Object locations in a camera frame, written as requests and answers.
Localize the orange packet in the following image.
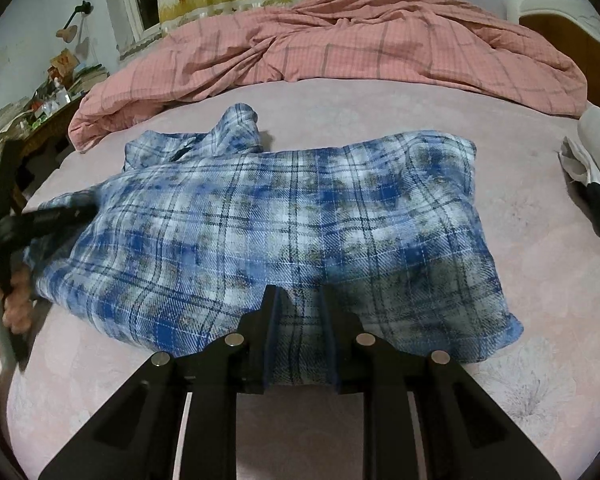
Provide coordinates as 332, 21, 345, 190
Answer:
49, 49, 79, 79

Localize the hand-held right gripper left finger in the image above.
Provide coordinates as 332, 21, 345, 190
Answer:
39, 284, 282, 480

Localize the cluttered wooden desk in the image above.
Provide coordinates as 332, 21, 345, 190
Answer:
0, 94, 87, 221

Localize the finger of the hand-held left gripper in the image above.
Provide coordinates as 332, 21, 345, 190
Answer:
24, 203, 99, 247

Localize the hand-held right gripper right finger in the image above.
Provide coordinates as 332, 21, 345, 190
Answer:
321, 291, 562, 480

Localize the white and wood headboard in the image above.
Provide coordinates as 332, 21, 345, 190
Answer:
507, 0, 600, 109

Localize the stack of books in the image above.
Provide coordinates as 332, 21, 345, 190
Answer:
72, 63, 110, 94

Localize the pink bed sheet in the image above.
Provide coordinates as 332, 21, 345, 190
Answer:
0, 75, 600, 480

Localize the pink checked quilt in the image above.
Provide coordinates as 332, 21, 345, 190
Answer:
69, 0, 589, 154

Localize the white window frame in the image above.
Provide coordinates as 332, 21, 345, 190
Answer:
115, 0, 164, 59

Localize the white and black garment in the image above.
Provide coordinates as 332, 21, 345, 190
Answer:
559, 107, 600, 254

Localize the person's left hand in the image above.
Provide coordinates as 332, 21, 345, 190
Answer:
0, 265, 34, 335

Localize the blue plaid shirt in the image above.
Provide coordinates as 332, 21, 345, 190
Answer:
22, 103, 526, 389

